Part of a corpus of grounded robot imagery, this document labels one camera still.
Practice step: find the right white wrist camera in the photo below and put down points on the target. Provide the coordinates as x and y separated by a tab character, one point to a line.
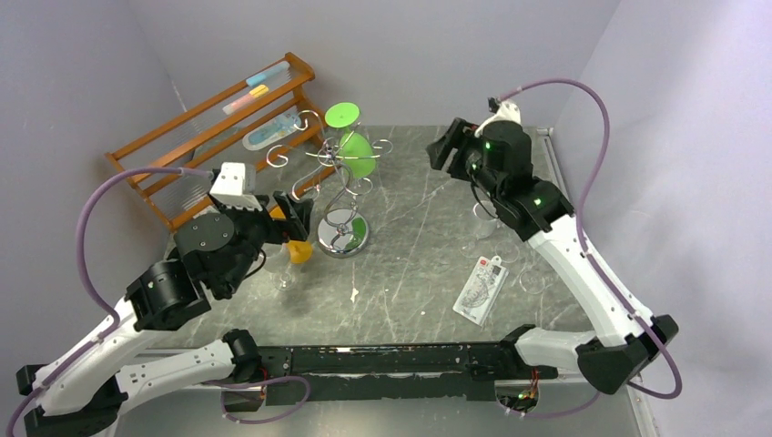
505	110

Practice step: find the pink yellow marker pen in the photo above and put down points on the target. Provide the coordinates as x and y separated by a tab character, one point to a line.
251	96

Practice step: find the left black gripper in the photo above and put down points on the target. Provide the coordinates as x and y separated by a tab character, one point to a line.
298	212

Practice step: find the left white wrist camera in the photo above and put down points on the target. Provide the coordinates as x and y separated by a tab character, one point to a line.
235	187

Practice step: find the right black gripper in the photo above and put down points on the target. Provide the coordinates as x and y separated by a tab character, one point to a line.
458	153

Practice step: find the orange plastic wine glass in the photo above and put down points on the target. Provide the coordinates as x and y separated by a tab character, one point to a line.
299	252

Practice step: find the white packaged ruler card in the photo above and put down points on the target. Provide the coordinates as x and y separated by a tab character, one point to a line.
481	289

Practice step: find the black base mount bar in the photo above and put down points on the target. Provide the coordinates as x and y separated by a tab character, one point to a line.
372	372

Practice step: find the wooden shelf rack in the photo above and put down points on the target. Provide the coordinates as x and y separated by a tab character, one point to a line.
204	136

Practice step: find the chrome wine glass rack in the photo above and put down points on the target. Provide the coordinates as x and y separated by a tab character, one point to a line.
342	231

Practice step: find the blue white packaged item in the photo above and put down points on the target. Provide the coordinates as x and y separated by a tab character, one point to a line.
272	132

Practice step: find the clear wine glass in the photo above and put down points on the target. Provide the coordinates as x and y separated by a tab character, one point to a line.
481	224
278	267

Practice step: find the green plastic wine glass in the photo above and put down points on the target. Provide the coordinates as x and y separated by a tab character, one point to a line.
354	148

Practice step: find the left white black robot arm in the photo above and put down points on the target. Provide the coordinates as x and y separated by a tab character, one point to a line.
86	390

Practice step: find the clear glass far right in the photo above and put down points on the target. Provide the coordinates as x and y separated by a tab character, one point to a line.
528	274

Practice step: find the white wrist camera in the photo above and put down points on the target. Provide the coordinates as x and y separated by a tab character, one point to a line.
235	187
505	110

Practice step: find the blue marker pen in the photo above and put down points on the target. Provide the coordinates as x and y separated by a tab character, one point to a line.
266	74

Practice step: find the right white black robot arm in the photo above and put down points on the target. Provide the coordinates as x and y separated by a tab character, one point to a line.
626	337

